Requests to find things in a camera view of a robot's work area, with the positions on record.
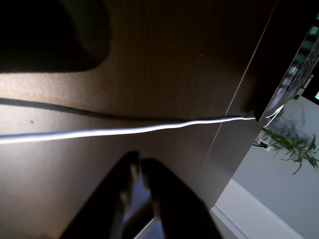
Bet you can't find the wall power plug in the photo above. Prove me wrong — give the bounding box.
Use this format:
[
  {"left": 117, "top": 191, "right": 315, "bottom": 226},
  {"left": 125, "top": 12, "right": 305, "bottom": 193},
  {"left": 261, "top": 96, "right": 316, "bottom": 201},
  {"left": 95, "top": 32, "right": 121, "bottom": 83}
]
[{"left": 253, "top": 138, "right": 271, "bottom": 149}]

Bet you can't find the green leafy plant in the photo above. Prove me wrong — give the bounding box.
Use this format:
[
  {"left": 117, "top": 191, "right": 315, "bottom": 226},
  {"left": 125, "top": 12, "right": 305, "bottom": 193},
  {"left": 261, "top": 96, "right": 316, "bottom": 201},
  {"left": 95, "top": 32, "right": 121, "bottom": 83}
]
[{"left": 261, "top": 96, "right": 319, "bottom": 176}]

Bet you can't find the black cable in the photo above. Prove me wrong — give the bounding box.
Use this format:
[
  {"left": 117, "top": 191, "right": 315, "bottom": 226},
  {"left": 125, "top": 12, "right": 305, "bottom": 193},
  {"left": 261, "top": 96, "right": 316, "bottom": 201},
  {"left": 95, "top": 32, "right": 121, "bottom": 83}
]
[{"left": 0, "top": 98, "right": 226, "bottom": 123}]

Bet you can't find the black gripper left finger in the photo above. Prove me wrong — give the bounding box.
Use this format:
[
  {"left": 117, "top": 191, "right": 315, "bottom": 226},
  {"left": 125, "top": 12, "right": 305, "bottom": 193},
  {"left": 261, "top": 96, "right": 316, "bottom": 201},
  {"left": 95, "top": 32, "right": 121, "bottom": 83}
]
[{"left": 59, "top": 150, "right": 141, "bottom": 239}]

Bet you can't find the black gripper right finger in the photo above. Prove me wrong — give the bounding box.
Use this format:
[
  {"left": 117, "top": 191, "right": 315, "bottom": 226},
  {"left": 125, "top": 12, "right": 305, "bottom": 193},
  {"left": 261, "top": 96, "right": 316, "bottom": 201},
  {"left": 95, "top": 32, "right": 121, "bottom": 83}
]
[{"left": 140, "top": 157, "right": 225, "bottom": 239}]

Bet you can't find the dark framed screen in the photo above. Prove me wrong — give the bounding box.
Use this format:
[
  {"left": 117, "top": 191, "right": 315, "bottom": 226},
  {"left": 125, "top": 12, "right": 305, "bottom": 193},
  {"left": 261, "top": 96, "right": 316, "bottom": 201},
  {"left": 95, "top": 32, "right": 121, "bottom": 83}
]
[{"left": 254, "top": 12, "right": 319, "bottom": 123}]

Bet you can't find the white cable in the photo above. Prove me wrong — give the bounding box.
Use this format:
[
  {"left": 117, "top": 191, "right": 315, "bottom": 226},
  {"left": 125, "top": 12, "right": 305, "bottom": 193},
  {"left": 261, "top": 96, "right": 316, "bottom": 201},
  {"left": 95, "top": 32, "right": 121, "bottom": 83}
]
[{"left": 0, "top": 104, "right": 285, "bottom": 145}]

